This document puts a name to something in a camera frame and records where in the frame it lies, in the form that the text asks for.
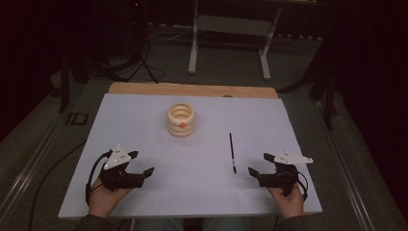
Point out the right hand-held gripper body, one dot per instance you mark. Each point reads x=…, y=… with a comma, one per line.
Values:
x=282, y=176

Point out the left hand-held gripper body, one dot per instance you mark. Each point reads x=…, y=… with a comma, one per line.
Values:
x=117, y=159

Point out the black pen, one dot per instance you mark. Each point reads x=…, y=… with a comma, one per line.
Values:
x=232, y=154

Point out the cream ribbed pen holder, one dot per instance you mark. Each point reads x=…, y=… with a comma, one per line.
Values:
x=180, y=123

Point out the person's right hand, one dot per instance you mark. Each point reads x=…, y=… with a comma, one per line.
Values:
x=288, y=203

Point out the person's left hand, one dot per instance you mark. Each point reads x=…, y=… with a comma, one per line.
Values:
x=106, y=199

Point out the black metal stand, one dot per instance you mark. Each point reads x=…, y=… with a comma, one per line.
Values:
x=328, y=102
x=64, y=83

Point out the wooden table board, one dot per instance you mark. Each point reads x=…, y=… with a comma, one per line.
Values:
x=192, y=89

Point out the black tripod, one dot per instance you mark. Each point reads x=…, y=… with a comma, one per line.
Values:
x=138, y=38

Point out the black rectangular floor frame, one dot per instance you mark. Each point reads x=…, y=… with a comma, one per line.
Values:
x=77, y=118

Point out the metal floor rail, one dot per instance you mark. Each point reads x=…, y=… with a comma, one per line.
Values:
x=346, y=170
x=25, y=174

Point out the white metal desk frame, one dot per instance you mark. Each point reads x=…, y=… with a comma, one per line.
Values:
x=231, y=25

